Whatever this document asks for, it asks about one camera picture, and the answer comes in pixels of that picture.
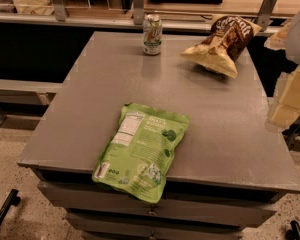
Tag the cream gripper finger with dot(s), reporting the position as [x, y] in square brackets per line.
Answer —
[285, 108]
[278, 40]

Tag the brown chip bag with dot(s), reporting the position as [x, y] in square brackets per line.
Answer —
[230, 34]

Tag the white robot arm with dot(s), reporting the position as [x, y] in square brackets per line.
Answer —
[292, 50]

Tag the green rice chip bag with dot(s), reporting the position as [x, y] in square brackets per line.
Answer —
[139, 155]

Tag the grey drawer cabinet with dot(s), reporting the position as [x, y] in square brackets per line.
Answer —
[228, 172]

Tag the green white soda can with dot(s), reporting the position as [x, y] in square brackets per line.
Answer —
[152, 32]

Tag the black bar lower right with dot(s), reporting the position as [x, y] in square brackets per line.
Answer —
[294, 232]

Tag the black bar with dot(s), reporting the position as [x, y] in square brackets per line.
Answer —
[294, 232]
[12, 200]

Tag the black bar lower left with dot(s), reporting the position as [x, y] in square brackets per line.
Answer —
[12, 200]

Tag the grey metal shelf rail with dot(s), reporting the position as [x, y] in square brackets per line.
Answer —
[177, 17]

